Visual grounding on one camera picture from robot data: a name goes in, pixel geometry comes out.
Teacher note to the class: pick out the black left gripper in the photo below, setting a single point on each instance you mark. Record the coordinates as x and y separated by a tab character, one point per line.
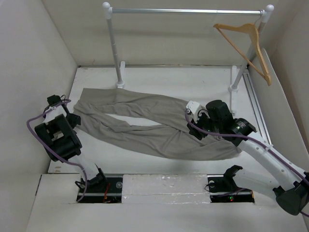
76	120

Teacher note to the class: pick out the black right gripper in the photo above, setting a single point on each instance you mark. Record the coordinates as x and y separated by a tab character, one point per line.
196	132

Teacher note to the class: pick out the grey trousers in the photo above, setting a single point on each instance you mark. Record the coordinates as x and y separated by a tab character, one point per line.
150	124

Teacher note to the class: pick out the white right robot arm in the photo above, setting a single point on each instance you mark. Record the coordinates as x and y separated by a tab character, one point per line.
289	184

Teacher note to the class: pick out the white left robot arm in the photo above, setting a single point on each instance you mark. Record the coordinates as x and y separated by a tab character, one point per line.
62	143

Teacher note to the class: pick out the wooden clothes hanger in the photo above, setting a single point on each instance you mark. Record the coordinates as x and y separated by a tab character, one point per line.
253	34

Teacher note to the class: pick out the white metal clothes rack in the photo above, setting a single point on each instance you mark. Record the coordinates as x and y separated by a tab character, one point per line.
236	75

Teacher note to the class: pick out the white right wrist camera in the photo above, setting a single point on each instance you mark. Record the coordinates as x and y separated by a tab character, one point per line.
193	109

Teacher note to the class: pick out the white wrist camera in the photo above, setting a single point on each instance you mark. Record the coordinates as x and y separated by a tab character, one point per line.
193	109
54	100

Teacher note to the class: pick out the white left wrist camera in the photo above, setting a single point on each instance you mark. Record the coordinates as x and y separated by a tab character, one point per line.
54	100

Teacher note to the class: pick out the aluminium side rail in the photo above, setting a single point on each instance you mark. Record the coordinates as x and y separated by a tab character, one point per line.
261	125

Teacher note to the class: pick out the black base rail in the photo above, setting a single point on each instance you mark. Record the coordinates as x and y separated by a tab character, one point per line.
112	193

